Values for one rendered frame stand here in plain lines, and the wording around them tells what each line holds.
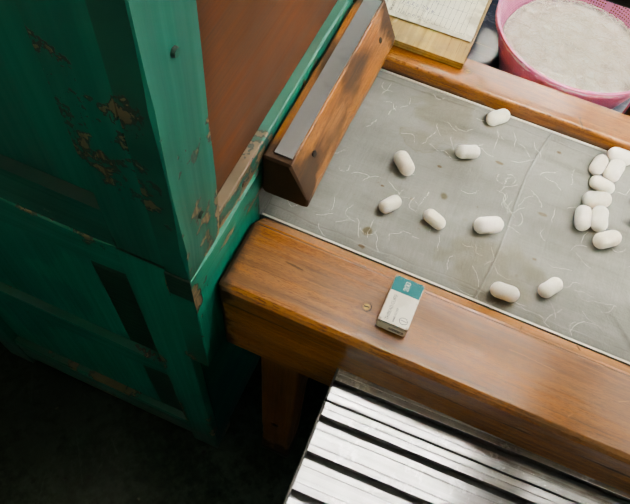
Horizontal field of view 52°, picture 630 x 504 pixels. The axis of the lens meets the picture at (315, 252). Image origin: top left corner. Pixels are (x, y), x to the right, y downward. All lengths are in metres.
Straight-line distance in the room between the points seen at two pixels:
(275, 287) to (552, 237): 0.36
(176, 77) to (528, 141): 0.60
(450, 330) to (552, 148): 0.33
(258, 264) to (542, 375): 0.34
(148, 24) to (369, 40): 0.49
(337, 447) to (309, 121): 0.37
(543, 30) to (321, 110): 0.48
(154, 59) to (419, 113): 0.57
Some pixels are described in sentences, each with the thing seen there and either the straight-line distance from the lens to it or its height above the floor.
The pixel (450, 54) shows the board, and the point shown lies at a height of 0.78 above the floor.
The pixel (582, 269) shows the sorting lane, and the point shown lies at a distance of 0.87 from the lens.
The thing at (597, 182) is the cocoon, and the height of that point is 0.76.
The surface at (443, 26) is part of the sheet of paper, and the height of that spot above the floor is 0.78.
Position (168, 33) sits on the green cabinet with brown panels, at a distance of 0.44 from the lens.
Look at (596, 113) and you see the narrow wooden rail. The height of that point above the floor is 0.76.
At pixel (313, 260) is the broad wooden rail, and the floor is 0.76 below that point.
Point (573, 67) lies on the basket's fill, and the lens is 1.09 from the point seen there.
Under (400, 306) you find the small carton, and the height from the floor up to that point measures 0.78.
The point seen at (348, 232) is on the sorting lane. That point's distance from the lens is 0.81.
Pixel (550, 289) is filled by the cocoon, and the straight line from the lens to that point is 0.82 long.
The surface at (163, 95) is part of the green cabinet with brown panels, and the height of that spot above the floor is 1.10.
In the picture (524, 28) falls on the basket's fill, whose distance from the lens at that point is 1.12.
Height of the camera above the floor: 1.43
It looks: 61 degrees down
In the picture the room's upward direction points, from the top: 8 degrees clockwise
